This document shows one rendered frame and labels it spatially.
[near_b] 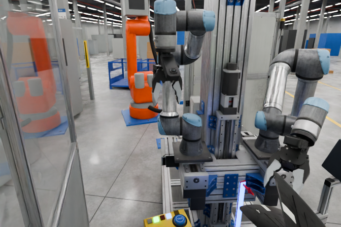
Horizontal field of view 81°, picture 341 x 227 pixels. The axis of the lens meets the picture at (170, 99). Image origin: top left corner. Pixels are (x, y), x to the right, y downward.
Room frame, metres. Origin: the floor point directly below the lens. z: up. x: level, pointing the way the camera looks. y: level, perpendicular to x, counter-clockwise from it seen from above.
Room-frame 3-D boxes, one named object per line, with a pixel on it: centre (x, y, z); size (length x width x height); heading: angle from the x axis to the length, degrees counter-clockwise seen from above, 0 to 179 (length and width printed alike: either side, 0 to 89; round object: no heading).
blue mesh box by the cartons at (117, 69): (7.49, 1.64, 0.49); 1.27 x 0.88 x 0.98; 172
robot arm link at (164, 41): (0.73, 0.02, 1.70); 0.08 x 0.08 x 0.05
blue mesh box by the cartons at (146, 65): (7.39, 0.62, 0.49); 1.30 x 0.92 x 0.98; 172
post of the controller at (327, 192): (0.82, -0.78, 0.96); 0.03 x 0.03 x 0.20; 18
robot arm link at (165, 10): (0.74, 0.02, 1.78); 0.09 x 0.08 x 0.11; 178
